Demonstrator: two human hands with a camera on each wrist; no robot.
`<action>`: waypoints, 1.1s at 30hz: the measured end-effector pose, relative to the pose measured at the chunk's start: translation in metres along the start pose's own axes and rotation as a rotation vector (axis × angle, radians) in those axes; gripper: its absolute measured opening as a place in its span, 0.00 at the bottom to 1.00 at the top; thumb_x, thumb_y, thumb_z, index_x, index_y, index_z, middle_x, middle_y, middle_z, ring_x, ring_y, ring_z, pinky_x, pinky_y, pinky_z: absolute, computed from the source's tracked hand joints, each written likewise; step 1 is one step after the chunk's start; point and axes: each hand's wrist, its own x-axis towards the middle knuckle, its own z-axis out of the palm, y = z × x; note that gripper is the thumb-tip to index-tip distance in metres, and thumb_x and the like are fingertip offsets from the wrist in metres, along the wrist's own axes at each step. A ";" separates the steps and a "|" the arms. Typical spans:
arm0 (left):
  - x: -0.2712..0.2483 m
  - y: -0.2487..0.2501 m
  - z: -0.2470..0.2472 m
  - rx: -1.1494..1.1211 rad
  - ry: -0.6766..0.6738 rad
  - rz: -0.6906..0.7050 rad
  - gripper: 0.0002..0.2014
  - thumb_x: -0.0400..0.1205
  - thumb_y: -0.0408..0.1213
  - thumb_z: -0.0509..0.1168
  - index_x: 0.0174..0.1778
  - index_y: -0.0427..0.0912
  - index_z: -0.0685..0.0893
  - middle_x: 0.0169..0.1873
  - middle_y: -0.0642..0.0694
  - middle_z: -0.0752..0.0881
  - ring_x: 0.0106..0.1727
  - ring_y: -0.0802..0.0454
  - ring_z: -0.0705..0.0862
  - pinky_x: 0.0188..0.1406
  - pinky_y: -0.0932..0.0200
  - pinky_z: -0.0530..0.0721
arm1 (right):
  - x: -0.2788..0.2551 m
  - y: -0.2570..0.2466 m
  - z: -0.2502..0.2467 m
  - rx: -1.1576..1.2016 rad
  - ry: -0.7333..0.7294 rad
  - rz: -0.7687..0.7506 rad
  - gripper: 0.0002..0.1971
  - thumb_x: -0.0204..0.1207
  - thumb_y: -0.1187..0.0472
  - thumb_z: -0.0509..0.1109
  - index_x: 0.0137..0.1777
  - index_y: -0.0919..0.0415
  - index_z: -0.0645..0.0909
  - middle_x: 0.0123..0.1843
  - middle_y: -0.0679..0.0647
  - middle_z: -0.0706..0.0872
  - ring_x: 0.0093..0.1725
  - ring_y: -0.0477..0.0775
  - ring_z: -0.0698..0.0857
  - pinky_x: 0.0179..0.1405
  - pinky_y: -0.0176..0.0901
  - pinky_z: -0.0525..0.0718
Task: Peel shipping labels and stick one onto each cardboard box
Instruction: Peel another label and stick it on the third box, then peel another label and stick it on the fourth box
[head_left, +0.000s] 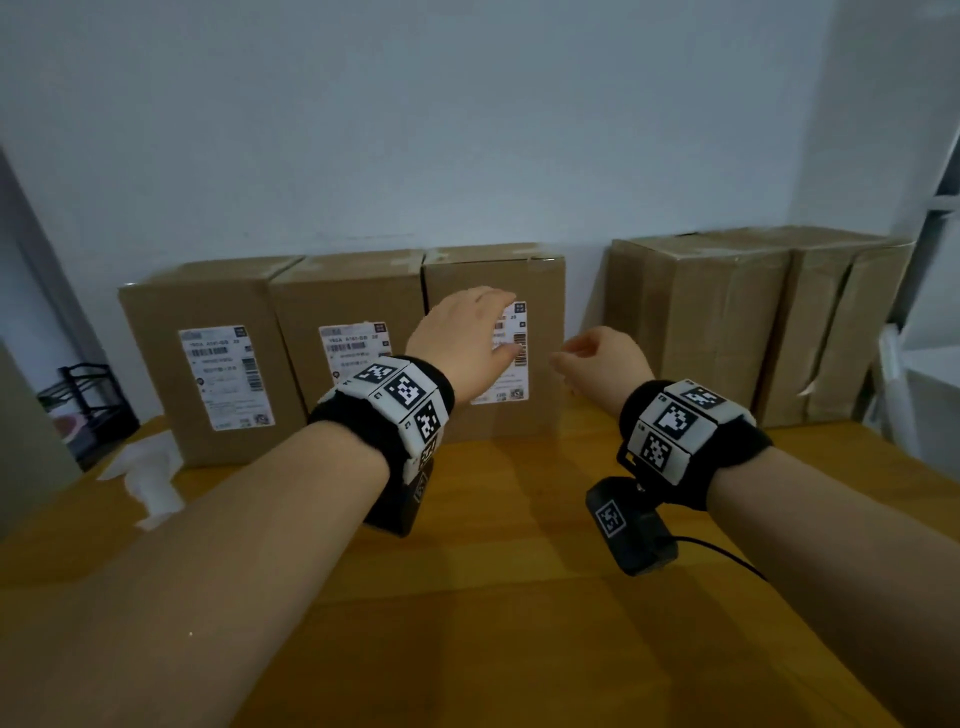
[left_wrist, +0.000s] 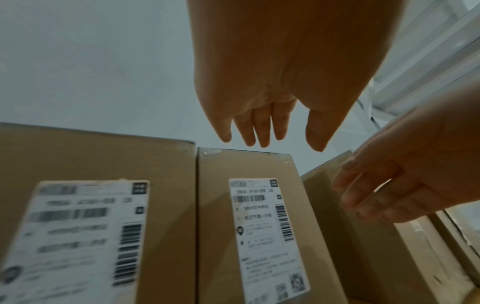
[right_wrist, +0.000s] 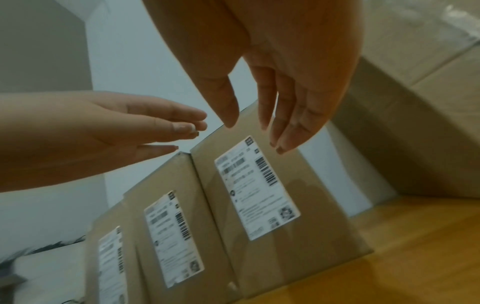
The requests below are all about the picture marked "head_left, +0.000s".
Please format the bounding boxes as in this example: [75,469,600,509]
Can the person's left hand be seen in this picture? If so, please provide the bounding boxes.
[403,284,524,408]

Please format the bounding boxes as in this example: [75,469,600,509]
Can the person's right hand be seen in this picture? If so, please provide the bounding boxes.
[548,325,658,421]

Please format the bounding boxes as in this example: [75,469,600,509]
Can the shipping label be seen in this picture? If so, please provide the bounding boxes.
[178,324,277,433]
[470,301,530,406]
[318,320,394,388]

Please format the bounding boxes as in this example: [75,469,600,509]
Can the brown cardboard box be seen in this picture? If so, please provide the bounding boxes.
[268,249,429,414]
[117,254,309,468]
[701,224,916,429]
[421,242,568,444]
[603,232,793,412]

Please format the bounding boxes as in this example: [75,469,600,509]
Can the translucent label backing paper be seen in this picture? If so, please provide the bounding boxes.
[123,472,187,532]
[97,429,185,485]

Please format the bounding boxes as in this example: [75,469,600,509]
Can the person's left forearm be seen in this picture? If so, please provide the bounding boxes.
[0,419,391,728]

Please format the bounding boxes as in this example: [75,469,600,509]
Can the person's right forearm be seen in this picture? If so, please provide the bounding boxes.
[706,446,960,728]

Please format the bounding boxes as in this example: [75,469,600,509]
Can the black wristband with marker tiles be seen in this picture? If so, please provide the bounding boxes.
[307,354,457,481]
[616,378,774,511]

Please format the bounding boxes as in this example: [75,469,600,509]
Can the white metal rack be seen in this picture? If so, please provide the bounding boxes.
[862,127,960,481]

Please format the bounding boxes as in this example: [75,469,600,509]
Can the black shoe rack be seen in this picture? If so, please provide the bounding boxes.
[37,363,140,470]

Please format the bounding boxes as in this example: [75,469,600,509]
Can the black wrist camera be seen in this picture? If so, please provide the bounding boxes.
[363,457,436,538]
[584,476,680,577]

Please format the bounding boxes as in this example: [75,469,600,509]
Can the black camera cable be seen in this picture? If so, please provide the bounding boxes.
[671,533,770,583]

